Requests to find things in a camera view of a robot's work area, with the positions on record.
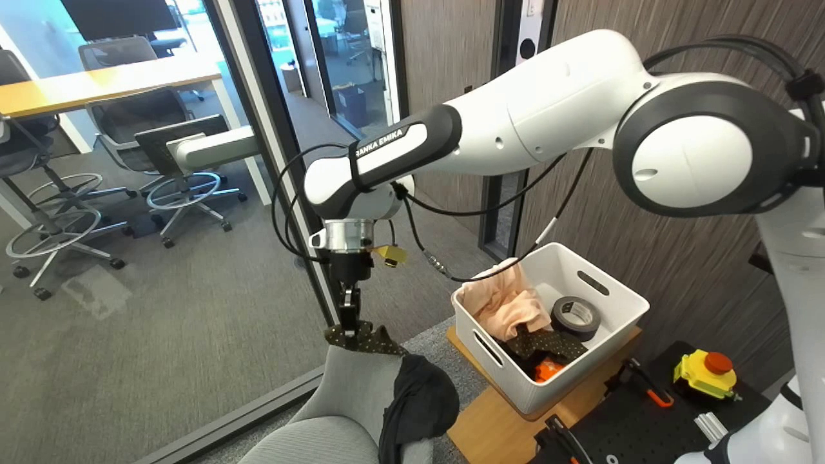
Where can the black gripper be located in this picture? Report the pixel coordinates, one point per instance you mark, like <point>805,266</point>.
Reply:
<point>344,249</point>

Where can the dark green patterned sock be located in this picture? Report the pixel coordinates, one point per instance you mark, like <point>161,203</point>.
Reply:
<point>364,340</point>

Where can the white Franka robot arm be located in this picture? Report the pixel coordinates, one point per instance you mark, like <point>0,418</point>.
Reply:
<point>684,145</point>

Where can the grey upholstered chair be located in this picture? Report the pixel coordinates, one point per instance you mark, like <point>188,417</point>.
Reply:
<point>344,417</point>

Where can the black cloth on chair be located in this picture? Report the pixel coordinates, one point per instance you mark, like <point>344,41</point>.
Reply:
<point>424,405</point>

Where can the black office chair near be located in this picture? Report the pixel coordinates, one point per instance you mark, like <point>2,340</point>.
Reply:
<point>138,136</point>

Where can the black office chair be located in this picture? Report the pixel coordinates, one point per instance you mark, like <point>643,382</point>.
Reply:
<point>64,216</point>
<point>138,136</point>

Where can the black office chair left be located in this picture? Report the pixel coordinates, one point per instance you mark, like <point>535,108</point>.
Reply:
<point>64,216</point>

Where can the peach pink cloth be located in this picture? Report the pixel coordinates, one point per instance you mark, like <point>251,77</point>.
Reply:
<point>502,302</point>

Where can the orange object in bin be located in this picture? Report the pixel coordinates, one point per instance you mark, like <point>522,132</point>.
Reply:
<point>544,371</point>

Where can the white plastic storage bin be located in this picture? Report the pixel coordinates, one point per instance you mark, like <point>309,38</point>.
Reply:
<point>554,271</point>

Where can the grey tape roll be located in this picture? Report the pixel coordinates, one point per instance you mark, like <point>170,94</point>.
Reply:
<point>575,315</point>

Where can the black mat with tools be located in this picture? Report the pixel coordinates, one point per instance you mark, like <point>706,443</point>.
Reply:
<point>627,427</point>

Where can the wooden office table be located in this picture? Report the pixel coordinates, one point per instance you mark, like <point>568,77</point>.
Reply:
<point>73,92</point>

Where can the yellow emergency stop button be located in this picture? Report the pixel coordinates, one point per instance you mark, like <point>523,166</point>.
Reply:
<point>706,373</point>

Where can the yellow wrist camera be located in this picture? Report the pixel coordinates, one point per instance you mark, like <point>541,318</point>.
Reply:
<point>393,256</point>

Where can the orange handled tool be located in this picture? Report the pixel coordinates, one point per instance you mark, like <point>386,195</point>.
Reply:
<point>652,391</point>

